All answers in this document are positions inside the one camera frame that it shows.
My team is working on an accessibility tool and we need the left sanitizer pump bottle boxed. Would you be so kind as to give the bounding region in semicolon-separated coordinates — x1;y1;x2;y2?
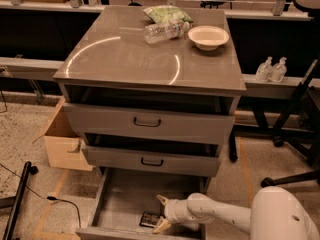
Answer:
255;57;272;82

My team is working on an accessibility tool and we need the green snack bag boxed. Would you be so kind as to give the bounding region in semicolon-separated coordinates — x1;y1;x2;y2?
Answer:
143;5;193;23

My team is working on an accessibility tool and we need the black office chair base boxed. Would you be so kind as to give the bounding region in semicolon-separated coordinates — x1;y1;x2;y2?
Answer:
260;89;320;187

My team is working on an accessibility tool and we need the grey top drawer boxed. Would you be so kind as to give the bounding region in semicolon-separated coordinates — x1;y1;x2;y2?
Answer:
63;103;234;145

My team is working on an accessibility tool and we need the grey drawer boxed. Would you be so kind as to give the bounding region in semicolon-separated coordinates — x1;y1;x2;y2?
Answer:
82;146;220;177
76;168;206;240
63;103;234;145

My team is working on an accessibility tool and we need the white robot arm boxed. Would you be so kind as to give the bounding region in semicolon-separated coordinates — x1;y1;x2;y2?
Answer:
153;186;320;240

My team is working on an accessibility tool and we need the grey bottom drawer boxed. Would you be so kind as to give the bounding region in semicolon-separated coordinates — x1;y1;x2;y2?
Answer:
76;168;206;240

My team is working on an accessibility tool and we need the white paper bowl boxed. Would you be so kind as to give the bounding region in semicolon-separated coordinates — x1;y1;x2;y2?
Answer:
188;26;229;51

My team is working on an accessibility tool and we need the clear plastic water bottle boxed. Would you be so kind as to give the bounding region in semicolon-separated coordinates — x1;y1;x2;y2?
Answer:
144;20;190;44

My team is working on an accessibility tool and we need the cardboard box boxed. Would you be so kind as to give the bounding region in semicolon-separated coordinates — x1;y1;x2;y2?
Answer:
34;97;93;171

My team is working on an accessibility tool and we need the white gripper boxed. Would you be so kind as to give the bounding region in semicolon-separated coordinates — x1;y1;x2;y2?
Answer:
152;195;190;234

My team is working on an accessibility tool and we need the black metal stand leg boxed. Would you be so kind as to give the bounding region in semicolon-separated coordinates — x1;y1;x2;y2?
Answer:
0;161;38;240

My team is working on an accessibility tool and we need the rxbar chocolate bar wrapper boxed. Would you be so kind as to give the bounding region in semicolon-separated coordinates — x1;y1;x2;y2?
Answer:
139;211;161;228

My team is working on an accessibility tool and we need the grey middle drawer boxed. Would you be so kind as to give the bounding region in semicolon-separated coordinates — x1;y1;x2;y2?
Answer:
82;146;220;177

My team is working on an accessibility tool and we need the grey drawer cabinet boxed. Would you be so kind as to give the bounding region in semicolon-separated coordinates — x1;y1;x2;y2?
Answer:
53;5;247;178

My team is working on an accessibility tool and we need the black floor cable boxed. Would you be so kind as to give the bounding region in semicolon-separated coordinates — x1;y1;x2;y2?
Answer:
0;162;83;228

